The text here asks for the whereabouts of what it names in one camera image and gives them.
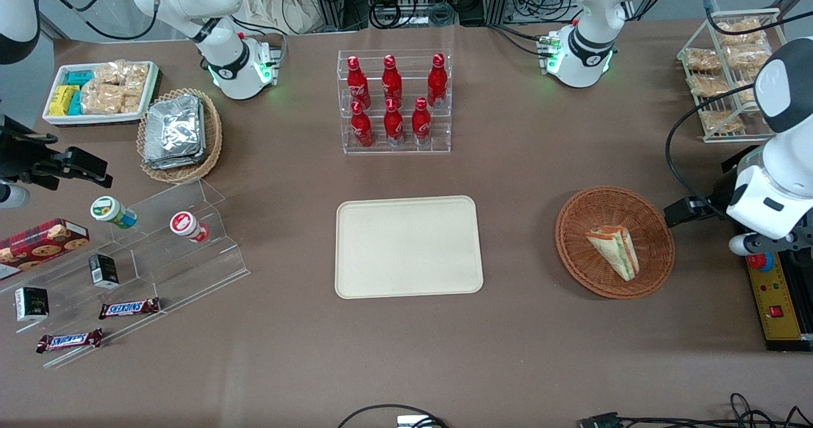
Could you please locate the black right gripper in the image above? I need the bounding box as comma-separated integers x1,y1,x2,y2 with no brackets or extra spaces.
0,116,114,191

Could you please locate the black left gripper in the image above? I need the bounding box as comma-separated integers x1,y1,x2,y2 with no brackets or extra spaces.
664,161,741,228

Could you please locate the triangular sandwich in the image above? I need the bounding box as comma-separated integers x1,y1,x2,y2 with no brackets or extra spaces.
585,225,640,283

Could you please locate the white rectangular snack tray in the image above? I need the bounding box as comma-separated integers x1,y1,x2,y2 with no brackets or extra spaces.
42,60,161,128

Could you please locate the brown round wicker basket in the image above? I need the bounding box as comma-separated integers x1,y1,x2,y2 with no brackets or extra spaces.
554,186,676,300

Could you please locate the tan oval wicker basket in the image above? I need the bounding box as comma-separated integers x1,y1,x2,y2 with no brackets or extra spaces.
137,88,224,184

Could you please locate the beige plastic tray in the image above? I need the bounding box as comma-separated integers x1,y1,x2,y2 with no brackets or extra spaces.
335,196,485,300

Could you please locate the yellow snack pack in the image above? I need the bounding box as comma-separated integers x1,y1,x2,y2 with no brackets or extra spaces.
48,84,81,117

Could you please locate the red cookie box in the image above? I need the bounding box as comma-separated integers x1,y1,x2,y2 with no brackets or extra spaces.
0,218,90,281

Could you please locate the green lid yogurt cup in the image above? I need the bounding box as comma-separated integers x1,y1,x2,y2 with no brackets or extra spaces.
90,196,138,230

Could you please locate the yellow control panel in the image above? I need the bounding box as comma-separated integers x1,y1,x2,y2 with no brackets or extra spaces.
744,252,803,342

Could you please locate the silver foil package stack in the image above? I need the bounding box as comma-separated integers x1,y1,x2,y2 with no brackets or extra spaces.
143,94,207,170

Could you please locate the small black white carton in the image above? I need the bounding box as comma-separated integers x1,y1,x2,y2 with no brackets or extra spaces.
14,286,50,323

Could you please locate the red lid yogurt cup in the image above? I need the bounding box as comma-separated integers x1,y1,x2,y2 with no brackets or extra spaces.
169,211,210,244

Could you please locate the black yellow control box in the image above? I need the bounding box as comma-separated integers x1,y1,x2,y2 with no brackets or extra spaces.
721,145,813,353

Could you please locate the brown snickers bar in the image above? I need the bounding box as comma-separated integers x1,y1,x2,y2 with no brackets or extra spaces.
36,328,104,354
98,297,161,320

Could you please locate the clear acrylic stepped display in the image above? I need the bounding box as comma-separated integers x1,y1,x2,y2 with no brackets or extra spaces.
0,177,251,370

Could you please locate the red cola bottle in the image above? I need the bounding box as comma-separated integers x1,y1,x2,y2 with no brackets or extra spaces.
346,56,372,109
411,97,433,146
383,98,405,147
382,55,403,107
427,53,448,109
350,101,375,149

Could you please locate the clear acrylic bottle rack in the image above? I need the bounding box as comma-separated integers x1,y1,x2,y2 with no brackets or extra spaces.
337,48,453,156

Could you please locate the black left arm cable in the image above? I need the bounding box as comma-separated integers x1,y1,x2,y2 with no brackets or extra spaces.
665,83,763,220

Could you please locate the white wire rack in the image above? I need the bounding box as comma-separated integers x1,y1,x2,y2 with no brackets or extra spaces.
676,8,788,144

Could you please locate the black cable bundle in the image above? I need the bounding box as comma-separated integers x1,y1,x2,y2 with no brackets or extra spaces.
617,392,813,428

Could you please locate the black cable connector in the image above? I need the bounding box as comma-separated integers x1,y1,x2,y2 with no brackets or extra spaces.
577,411,621,428

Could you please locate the black looped cable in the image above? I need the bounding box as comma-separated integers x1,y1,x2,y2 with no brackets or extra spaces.
336,404,449,428

